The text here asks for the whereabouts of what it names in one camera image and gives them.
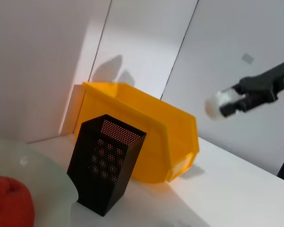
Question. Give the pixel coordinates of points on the grey wall sticker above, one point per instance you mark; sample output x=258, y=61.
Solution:
x=248, y=58

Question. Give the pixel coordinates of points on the green glass fruit plate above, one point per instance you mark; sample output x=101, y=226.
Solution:
x=38, y=170

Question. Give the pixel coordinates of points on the red apple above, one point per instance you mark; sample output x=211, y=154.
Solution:
x=9, y=203

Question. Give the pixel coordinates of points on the white paper ball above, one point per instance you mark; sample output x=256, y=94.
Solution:
x=214, y=106

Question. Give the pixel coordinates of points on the yellow plastic bin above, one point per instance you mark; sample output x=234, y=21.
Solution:
x=156, y=132

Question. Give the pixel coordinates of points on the black mesh pen holder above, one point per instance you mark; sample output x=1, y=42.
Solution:
x=104, y=189

